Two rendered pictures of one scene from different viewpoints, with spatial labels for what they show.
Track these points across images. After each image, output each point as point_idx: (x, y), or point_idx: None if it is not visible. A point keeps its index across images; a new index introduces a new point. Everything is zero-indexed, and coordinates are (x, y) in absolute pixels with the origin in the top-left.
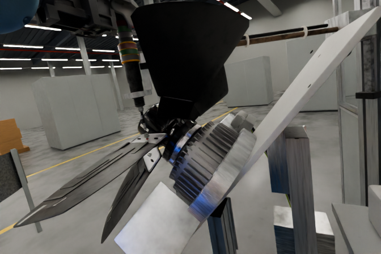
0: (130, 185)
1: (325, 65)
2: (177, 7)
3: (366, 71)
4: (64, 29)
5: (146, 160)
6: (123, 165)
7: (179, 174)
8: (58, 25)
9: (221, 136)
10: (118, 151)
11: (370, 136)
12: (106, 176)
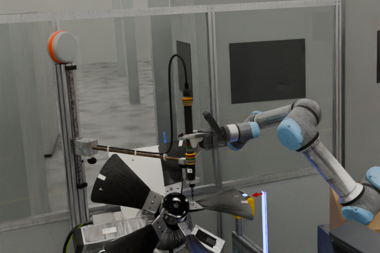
0: (202, 249)
1: (160, 161)
2: None
3: (80, 171)
4: (219, 147)
5: (188, 234)
6: (216, 196)
7: (188, 219)
8: (220, 145)
9: None
10: (210, 205)
11: (82, 210)
12: (223, 195)
